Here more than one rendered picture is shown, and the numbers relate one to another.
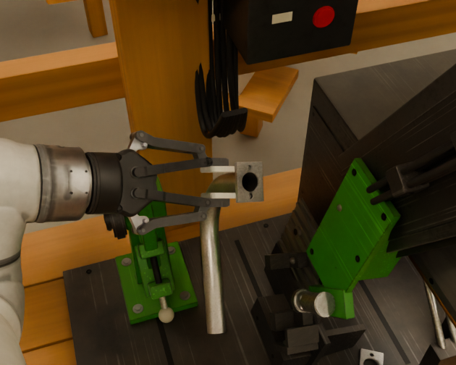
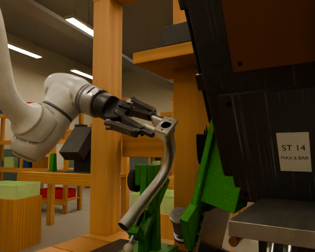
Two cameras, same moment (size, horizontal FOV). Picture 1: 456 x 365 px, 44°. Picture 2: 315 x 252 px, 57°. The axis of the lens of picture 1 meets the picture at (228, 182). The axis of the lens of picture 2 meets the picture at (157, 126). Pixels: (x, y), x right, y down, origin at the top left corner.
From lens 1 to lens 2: 0.84 m
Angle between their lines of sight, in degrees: 67
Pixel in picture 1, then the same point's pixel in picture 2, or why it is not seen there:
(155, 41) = (186, 110)
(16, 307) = (43, 116)
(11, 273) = (55, 114)
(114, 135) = not seen: outside the picture
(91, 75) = not seen: hidden behind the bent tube
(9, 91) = (141, 142)
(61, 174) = (90, 87)
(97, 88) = not seen: hidden behind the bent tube
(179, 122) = (194, 160)
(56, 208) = (81, 96)
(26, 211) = (72, 93)
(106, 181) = (102, 95)
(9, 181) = (74, 81)
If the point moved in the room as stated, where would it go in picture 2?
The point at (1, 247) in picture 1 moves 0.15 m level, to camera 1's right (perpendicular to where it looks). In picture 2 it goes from (58, 100) to (82, 92)
